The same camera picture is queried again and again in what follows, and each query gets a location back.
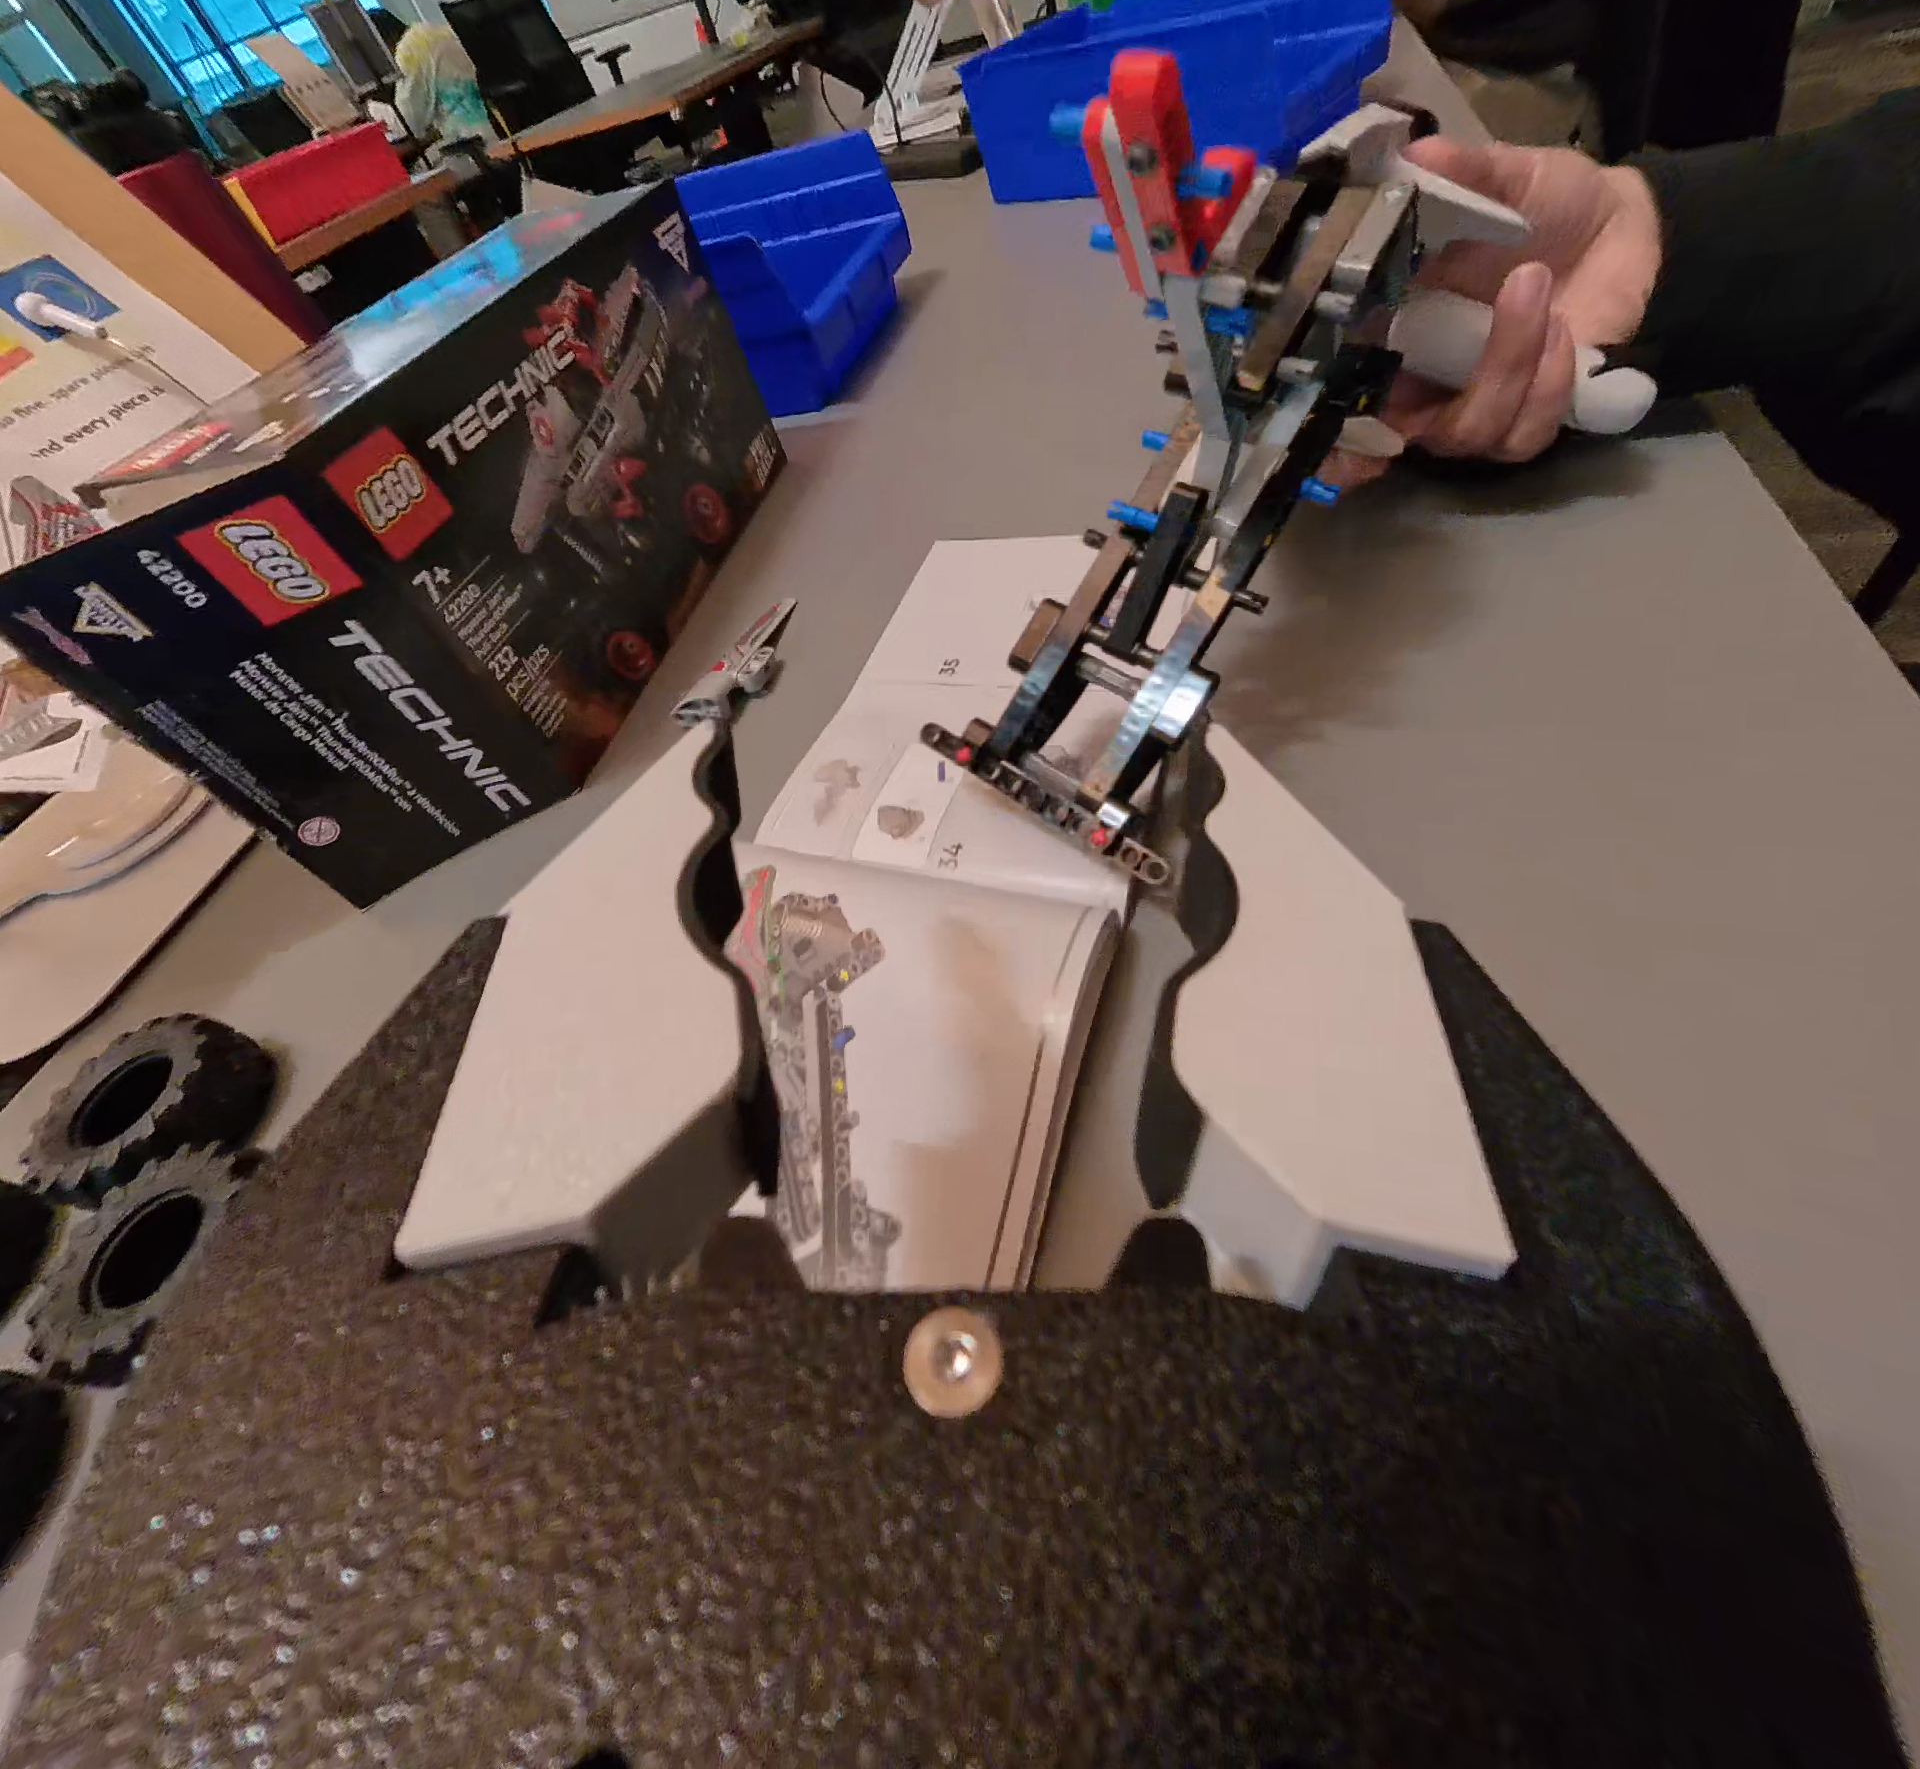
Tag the person's right forearm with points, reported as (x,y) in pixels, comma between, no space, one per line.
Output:
(1787,286)

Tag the person's right hand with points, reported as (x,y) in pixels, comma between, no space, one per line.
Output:
(1591,255)

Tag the small grey pointed toy piece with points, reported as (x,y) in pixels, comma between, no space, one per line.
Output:
(735,667)

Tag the white sticker sheet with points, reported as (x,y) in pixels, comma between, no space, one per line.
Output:
(90,869)

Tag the toy brick vehicle frame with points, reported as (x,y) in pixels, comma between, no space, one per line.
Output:
(1149,151)

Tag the black toy tire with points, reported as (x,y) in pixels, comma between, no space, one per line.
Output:
(212,1063)
(77,1329)
(28,1469)

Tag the printed paper sheet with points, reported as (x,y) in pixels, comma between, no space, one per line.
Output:
(137,420)

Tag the black office chair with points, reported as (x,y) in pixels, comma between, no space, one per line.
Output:
(509,43)

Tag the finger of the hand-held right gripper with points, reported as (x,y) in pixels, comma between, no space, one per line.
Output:
(1268,480)
(1463,211)

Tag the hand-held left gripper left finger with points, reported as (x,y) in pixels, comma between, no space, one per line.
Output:
(586,1049)

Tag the small blue plastic bin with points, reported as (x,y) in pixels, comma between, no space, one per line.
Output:
(810,255)

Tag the large blue plastic bin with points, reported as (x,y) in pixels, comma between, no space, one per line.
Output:
(1052,104)

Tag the red plastic bin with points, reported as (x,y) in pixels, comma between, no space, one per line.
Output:
(316,187)

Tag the black toy set box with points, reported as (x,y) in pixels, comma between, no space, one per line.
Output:
(451,598)

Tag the brown wooden table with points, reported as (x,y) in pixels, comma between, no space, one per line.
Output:
(661,77)

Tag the white desk stand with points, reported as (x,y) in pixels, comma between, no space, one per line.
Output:
(918,43)

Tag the white instruction booklet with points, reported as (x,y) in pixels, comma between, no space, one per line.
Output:
(961,990)

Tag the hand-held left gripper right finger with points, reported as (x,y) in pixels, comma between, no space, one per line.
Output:
(1337,1049)

